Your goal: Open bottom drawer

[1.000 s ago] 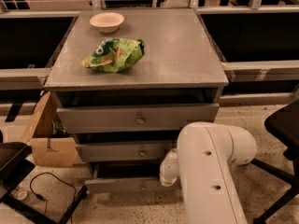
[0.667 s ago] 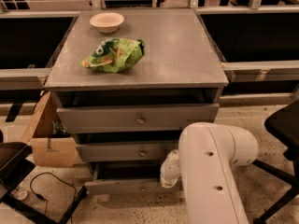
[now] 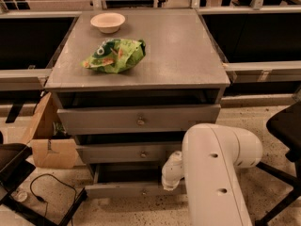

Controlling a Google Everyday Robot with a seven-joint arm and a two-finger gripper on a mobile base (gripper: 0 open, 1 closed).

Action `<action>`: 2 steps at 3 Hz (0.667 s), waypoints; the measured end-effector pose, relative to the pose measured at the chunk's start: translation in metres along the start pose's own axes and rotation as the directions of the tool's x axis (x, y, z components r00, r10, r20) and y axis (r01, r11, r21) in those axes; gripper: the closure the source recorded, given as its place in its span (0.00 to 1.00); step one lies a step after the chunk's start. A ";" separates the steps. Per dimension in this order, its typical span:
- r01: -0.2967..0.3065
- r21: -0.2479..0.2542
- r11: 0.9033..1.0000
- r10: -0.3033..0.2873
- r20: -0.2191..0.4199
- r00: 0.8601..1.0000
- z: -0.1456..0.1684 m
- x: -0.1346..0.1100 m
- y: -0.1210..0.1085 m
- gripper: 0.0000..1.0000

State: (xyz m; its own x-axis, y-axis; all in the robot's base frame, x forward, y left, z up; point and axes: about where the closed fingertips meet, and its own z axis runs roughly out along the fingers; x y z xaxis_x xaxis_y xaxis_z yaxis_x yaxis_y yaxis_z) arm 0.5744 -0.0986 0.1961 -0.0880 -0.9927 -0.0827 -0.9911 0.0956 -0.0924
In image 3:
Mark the black chair left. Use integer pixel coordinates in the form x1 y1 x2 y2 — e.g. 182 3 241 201
0 132 87 226

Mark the white paper bowl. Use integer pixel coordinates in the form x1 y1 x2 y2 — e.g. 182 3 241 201
90 12 125 34

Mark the grey drawer cabinet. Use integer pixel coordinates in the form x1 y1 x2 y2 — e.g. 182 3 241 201
46 9 230 188

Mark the grey bottom drawer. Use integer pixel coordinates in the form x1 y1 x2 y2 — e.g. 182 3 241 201
86 162 186 199

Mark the green chip bag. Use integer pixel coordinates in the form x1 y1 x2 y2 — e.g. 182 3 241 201
81 39 146 73

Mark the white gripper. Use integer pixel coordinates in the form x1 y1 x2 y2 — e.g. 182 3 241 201
161 151 184 191

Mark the grey drawer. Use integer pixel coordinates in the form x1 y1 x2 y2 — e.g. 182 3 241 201
86 162 186 199
57 105 220 136
76 141 182 164

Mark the grey middle drawer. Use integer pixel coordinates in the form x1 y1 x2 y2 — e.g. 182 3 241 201
76 141 182 164

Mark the grey metal railing frame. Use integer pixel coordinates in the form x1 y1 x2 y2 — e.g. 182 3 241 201
0 0 301 111

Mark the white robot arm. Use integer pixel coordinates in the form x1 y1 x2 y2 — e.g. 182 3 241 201
162 123 262 226

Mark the grey top drawer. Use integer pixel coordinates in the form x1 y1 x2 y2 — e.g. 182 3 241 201
57 105 220 136

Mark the brown cardboard box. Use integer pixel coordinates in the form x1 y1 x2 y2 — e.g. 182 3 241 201
21 93 78 169

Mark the black cable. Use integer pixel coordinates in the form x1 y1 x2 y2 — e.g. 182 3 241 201
29 172 78 226

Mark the black office chair right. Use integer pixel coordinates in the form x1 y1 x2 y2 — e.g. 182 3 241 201
254 101 301 226

